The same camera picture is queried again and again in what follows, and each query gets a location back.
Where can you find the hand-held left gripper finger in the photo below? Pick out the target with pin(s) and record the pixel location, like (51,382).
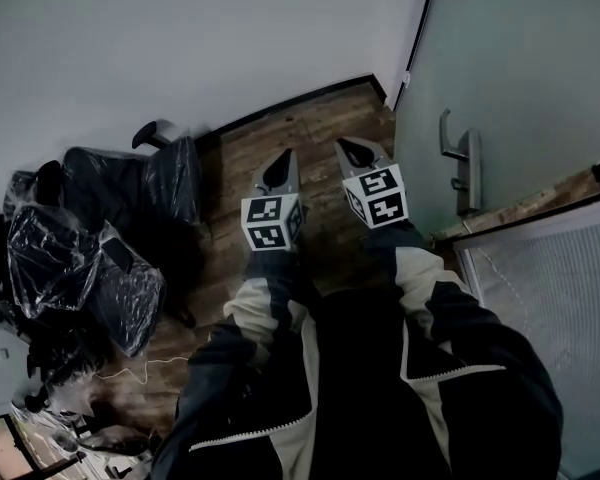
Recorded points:
(262,182)
(294,178)

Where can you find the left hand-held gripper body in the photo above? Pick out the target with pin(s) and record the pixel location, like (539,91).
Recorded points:
(272,223)

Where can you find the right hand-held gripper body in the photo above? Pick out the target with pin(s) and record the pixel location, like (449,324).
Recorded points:
(380,198)

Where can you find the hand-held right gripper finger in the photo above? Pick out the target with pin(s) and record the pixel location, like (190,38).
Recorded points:
(342,160)
(380,155)

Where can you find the frosted glass wall panel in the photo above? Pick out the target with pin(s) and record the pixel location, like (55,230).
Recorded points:
(510,58)

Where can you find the person's right forearm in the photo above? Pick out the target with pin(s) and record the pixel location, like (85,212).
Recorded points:
(430,278)

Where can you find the person's left forearm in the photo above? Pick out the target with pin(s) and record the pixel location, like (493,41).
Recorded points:
(260,303)

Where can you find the silver glass panel clamp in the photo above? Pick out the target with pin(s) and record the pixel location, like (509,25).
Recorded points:
(406,76)

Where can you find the black office chair with armrest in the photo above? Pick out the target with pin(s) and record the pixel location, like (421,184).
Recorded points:
(165,178)

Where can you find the plastic-wrapped black office chair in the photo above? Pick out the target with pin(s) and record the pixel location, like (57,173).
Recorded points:
(80,268)

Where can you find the person's dark and white jacket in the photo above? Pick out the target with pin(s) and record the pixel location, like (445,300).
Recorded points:
(360,408)

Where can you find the glass partition with blinds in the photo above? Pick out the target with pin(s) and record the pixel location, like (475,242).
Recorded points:
(555,318)

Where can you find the pile of plastic-wrapped chair parts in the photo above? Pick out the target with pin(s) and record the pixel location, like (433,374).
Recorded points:
(45,353)

